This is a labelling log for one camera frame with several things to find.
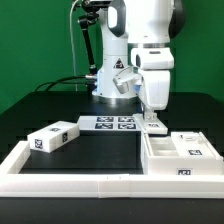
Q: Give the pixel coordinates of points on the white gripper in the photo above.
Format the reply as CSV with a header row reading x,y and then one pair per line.
x,y
154,65

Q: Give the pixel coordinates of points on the white cabinet door panel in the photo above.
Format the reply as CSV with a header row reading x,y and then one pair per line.
x,y
150,127

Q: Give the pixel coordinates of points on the white cabinet body box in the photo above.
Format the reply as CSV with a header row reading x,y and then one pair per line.
x,y
159,157

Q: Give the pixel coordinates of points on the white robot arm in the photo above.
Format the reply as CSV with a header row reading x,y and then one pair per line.
x,y
128,24

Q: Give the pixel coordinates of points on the white cabinet top block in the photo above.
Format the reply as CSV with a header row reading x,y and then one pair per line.
x,y
53,136

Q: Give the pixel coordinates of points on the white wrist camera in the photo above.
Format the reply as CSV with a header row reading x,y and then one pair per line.
x,y
126,79

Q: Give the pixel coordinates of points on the white marker base plate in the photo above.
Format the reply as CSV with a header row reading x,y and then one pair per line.
x,y
107,123

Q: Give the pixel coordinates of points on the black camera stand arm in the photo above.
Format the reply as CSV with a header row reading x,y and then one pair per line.
x,y
91,16

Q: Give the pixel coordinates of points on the white border frame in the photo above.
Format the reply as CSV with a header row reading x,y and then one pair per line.
x,y
15,184

